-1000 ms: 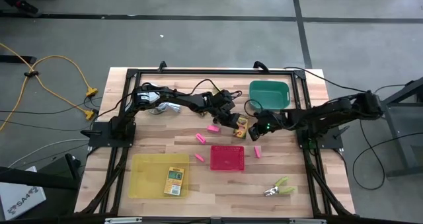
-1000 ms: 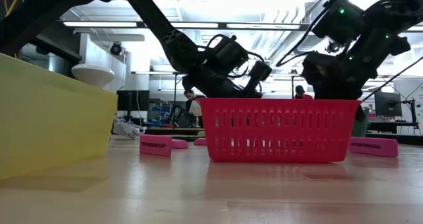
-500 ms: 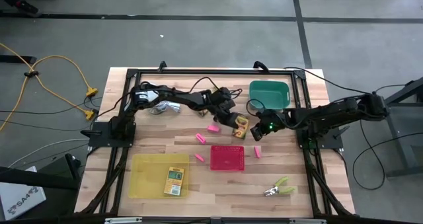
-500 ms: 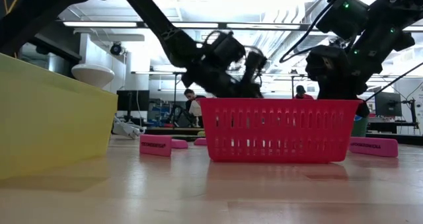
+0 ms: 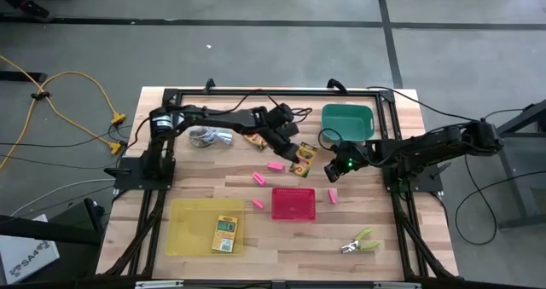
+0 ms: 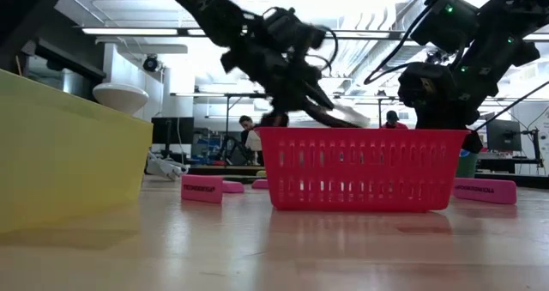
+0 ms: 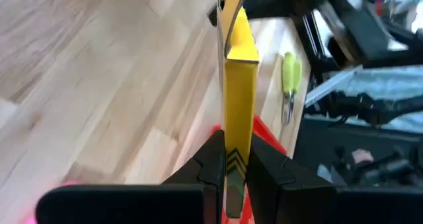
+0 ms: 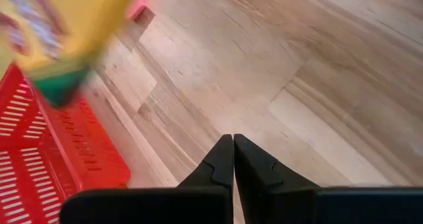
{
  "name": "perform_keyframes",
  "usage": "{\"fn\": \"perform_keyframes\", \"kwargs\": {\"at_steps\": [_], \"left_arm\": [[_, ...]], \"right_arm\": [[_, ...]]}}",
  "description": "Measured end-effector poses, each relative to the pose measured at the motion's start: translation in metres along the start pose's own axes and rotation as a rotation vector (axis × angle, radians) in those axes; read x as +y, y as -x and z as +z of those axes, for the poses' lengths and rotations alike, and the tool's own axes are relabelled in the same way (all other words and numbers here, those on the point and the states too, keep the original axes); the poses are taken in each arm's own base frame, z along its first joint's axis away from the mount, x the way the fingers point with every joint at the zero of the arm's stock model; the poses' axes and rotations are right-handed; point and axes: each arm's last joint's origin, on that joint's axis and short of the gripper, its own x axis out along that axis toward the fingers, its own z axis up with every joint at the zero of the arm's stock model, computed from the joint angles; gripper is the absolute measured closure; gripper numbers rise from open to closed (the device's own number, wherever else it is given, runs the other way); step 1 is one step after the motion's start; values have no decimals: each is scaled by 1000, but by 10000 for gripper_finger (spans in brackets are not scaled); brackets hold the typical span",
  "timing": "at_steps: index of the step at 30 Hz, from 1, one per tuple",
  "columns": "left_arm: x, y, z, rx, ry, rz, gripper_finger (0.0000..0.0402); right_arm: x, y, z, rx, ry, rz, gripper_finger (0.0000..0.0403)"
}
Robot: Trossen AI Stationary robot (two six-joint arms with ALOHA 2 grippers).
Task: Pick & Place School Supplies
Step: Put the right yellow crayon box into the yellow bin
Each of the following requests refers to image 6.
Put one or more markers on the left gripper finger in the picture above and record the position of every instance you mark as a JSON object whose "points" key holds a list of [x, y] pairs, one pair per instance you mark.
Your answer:
{"points": [[323, 118], [321, 95]]}

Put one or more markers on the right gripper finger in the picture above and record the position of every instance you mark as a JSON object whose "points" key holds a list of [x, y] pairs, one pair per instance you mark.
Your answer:
{"points": [[474, 144]]}

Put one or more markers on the pink rectangular eraser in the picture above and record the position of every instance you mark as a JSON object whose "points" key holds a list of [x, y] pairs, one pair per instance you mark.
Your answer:
{"points": [[484, 198], [201, 196], [259, 184], [233, 188]]}

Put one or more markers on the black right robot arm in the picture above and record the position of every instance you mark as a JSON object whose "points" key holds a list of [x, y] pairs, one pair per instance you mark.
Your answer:
{"points": [[497, 59]]}

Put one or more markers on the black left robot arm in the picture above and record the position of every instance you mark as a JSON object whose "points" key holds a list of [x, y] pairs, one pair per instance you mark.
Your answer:
{"points": [[206, 7]]}

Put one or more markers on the green plastic bin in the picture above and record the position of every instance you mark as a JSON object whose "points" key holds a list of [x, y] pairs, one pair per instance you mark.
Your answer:
{"points": [[466, 166]]}

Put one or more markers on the black computer monitor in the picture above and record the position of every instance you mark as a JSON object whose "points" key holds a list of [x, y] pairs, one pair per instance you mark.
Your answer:
{"points": [[504, 134], [171, 130]]}

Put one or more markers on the person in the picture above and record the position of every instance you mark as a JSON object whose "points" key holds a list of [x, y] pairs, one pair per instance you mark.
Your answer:
{"points": [[392, 117], [245, 123]]}

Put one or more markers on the red slotted plastic basket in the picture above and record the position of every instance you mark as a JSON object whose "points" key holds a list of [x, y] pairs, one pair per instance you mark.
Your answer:
{"points": [[360, 203]]}

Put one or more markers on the black ceiling spotlight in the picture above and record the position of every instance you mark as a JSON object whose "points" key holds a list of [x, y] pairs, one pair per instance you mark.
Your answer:
{"points": [[150, 63]]}

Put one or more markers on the overhead light bar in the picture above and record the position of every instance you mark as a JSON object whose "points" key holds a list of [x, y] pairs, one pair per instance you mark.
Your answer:
{"points": [[128, 32]]}

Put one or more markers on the white dome lamp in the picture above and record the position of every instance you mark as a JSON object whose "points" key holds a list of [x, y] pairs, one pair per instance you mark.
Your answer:
{"points": [[120, 97]]}

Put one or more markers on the yellow translucent plastic bin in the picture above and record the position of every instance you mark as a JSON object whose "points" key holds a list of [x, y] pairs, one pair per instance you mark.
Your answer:
{"points": [[64, 162]]}

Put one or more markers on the black background table frame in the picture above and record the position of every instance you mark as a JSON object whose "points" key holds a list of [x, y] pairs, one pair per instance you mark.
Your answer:
{"points": [[240, 95]]}

